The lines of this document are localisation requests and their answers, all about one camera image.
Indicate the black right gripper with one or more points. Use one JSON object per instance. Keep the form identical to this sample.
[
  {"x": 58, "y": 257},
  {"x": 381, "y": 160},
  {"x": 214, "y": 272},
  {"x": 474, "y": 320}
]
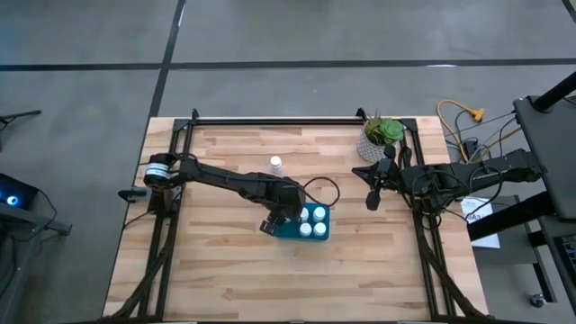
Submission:
[{"x": 389, "y": 177}]

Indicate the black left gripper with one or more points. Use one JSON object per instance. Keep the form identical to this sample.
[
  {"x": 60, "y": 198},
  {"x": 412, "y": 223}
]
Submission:
[{"x": 285, "y": 202}]

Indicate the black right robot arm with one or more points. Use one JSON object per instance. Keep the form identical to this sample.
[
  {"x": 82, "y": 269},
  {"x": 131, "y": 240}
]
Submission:
[{"x": 450, "y": 177}]

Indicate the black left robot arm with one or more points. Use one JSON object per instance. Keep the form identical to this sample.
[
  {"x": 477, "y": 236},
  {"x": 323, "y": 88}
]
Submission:
[{"x": 216, "y": 175}]

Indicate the teal plastic basket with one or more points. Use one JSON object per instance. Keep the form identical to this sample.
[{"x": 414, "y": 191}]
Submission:
[{"x": 290, "y": 233}]

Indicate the succulent in white patterned pot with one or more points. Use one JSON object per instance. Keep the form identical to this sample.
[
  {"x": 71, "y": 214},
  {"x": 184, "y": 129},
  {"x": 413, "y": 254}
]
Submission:
[{"x": 380, "y": 132}]

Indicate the white paper sheet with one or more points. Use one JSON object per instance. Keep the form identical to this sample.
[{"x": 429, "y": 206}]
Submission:
[{"x": 483, "y": 225}]

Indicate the black equipment cart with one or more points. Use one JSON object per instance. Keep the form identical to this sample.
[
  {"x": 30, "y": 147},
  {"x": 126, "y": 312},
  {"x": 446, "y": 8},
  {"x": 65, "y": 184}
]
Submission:
[{"x": 549, "y": 157}]

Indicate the grey caster wheel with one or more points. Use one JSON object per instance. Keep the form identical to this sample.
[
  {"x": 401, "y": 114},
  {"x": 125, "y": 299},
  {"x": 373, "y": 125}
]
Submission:
[{"x": 537, "y": 300}]

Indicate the black metal stand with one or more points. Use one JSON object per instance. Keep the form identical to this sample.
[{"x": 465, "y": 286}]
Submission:
[{"x": 45, "y": 222}]

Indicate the black device with blue light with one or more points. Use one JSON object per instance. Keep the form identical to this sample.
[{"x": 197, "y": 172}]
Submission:
[{"x": 18, "y": 193}]

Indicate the black tripod leg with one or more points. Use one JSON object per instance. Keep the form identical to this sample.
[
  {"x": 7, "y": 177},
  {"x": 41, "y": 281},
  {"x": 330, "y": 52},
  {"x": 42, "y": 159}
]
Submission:
[{"x": 22, "y": 114}]

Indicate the black aluminium frame side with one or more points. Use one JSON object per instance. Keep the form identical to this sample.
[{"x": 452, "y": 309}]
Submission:
[
  {"x": 410, "y": 125},
  {"x": 180, "y": 125}
]

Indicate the black aluminium table frame rail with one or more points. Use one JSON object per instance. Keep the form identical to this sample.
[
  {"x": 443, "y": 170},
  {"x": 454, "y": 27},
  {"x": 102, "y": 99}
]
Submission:
[{"x": 270, "y": 121}]

